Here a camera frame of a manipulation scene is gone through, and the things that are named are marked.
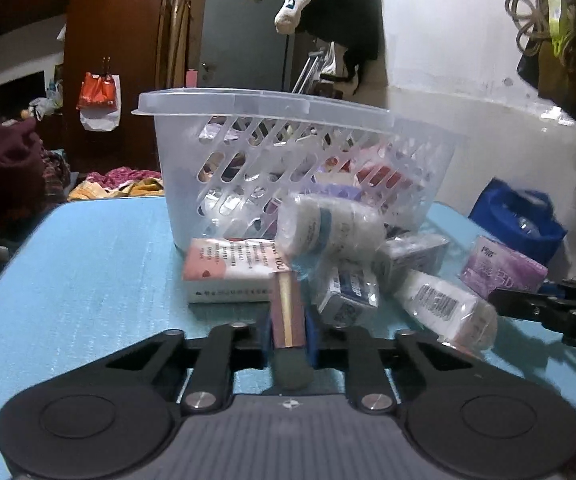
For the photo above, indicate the red and white packet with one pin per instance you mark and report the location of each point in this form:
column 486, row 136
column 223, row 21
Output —
column 383, row 172

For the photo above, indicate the small blue white coded box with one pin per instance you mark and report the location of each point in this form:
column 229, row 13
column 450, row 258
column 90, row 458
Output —
column 348, row 295

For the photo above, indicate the clear plastic lattice basket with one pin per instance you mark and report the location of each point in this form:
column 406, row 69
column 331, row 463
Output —
column 248, row 110

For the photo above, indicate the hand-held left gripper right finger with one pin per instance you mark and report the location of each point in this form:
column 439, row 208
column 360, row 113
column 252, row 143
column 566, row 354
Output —
column 312, row 340

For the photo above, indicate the white and black hoodie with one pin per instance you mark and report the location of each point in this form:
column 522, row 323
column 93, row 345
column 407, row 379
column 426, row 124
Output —
column 338, row 15

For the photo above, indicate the orange and white plastic bag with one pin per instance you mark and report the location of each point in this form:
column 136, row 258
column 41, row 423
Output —
column 98, row 100

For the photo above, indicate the grey wrapped box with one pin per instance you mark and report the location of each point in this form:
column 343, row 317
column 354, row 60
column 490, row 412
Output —
column 413, row 255

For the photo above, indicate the black monitor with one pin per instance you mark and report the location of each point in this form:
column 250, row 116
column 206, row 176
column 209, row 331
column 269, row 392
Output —
column 20, row 95

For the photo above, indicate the floral blanket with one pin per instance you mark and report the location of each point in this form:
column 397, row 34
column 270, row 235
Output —
column 117, row 182

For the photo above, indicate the maroon clothing pile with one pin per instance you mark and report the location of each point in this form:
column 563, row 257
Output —
column 2, row 160

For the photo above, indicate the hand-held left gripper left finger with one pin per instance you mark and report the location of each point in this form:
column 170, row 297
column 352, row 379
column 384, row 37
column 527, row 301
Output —
column 268, row 340

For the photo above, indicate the blue fabric bag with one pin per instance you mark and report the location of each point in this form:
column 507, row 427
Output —
column 518, row 225

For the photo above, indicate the wooden sticks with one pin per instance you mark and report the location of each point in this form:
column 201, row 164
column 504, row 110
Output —
column 175, row 35

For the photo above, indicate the purple box in clear wrap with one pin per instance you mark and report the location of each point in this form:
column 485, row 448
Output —
column 503, row 267

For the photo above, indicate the slim brown box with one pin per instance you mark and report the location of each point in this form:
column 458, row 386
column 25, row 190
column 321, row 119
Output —
column 289, row 310

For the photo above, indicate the pink and white box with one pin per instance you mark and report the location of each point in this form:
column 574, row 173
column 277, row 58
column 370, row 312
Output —
column 227, row 270

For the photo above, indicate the brown wooden wardrobe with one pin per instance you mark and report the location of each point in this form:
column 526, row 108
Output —
column 102, row 35

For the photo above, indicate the grey metal door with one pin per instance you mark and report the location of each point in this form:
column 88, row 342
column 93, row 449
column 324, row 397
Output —
column 243, row 30

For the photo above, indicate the white bottle in clear bag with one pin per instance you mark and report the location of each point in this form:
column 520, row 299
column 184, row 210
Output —
column 333, row 227

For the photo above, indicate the white wrapped box with barcode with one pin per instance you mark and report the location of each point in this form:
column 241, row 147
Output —
column 443, row 305

